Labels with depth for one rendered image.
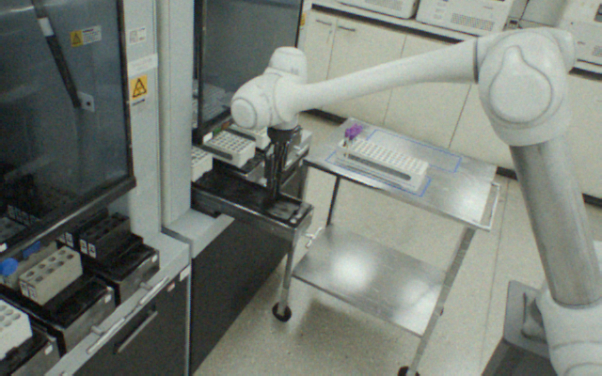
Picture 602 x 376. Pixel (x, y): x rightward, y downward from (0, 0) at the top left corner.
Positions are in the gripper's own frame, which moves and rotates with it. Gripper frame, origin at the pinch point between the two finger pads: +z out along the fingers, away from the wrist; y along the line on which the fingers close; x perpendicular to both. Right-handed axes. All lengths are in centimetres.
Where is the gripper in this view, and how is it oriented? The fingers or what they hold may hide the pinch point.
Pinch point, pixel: (273, 184)
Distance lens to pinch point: 142.1
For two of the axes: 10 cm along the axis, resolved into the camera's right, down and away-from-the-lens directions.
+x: 9.0, 3.3, -2.9
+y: -4.2, 4.4, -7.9
